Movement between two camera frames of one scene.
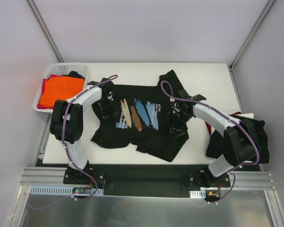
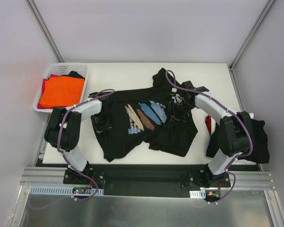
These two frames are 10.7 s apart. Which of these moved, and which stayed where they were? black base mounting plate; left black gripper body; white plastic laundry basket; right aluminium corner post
Moved: left black gripper body
Stayed: black base mounting plate; right aluminium corner post; white plastic laundry basket
